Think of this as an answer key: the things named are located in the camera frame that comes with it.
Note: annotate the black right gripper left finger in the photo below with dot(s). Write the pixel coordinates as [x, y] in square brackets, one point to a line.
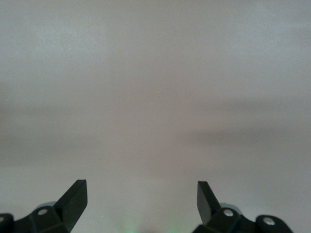
[70, 204]

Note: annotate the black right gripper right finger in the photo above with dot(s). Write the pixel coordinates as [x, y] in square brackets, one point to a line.
[206, 204]

